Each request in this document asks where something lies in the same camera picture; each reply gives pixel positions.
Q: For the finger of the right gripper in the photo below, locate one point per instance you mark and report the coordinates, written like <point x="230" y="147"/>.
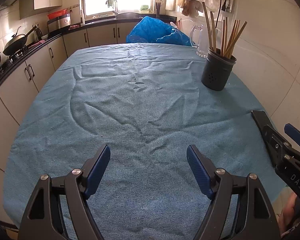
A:
<point x="292" y="132"/>

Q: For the steel appliance with red lid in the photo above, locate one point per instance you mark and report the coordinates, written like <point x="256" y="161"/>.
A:
<point x="58" y="20"/>

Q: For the electric kettle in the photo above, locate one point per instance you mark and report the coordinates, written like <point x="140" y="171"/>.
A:
<point x="38" y="34"/>

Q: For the blue terry table cloth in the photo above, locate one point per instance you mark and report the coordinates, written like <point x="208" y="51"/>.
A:
<point x="148" y="104"/>

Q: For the wooden chopstick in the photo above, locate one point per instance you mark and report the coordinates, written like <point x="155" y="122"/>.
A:
<point x="232" y="36"/>
<point x="208" y="26"/>
<point x="213" y="31"/>
<point x="223" y="37"/>
<point x="226" y="34"/>
<point x="238" y="34"/>

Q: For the black utensil holder cup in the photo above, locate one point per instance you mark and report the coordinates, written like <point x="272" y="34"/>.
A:
<point x="217" y="70"/>

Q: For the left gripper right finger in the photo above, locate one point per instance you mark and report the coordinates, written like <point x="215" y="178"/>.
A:
<point x="254" y="216"/>

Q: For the black wok on stove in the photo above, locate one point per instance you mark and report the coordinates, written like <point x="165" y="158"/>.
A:
<point x="17" y="42"/>

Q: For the blue plastic bag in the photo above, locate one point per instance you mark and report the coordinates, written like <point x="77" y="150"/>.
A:
<point x="153" y="30"/>

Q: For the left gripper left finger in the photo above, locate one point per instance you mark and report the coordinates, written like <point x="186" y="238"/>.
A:
<point x="43" y="217"/>

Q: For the beige kitchen base cabinets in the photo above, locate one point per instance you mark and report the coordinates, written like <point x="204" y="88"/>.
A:
<point x="40" y="62"/>

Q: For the white wall socket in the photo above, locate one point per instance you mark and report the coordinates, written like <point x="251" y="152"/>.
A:
<point x="227" y="6"/>

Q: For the operator right hand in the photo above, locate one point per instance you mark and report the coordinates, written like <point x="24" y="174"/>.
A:
<point x="289" y="219"/>

